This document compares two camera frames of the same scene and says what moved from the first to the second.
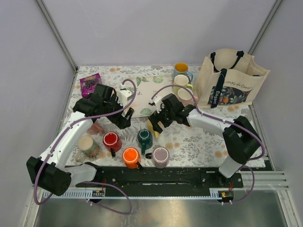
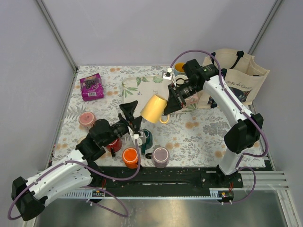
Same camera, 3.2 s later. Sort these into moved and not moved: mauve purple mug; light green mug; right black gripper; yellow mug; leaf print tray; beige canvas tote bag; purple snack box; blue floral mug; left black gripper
Moved: right black gripper; yellow mug; left black gripper
Not moved: purple snack box; mauve purple mug; light green mug; beige canvas tote bag; leaf print tray; blue floral mug
